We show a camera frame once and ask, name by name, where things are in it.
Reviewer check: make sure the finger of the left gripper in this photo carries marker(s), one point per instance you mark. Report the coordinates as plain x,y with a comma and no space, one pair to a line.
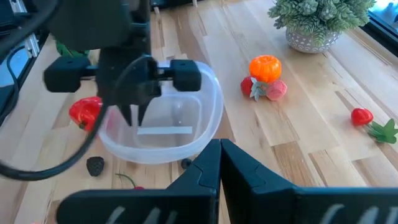
143,112
127,113

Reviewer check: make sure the dark toy blueberry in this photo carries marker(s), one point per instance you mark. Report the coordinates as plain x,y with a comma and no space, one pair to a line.
186,163

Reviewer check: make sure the red cherry with stem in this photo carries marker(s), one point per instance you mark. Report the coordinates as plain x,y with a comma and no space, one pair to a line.
138,187

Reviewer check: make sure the small orange tomato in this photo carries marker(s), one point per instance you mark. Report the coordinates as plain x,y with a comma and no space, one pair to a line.
265,68

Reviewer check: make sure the green succulent in white pot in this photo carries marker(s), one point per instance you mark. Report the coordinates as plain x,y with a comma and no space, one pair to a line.
314,28

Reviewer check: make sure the black toy blackberry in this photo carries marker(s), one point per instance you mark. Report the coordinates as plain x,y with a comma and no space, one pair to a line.
95,166

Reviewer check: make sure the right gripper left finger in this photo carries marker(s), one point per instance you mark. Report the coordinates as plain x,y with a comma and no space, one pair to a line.
186,202

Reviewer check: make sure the red strawberry with green leaves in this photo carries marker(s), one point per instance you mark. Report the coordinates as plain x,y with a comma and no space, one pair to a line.
361,116

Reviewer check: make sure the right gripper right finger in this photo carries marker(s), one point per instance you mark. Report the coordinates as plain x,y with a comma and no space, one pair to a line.
264,202

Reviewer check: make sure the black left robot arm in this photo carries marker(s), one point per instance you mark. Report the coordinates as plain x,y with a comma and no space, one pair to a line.
93,21

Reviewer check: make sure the pink round fruit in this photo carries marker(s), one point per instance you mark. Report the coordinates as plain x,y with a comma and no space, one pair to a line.
84,112

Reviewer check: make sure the clear plastic tupperware container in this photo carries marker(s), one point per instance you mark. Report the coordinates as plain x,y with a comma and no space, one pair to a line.
186,143

